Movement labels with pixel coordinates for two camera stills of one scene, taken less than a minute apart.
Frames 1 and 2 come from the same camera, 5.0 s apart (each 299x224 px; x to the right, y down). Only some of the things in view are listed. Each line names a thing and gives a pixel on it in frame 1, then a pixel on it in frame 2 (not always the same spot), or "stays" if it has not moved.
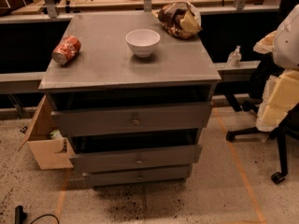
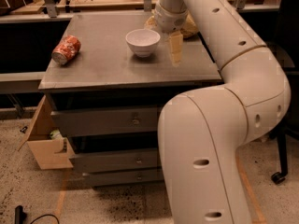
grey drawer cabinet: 130,100 stays
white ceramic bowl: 142,41 stays
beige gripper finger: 282,91 → 172,22
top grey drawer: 131,119 stays
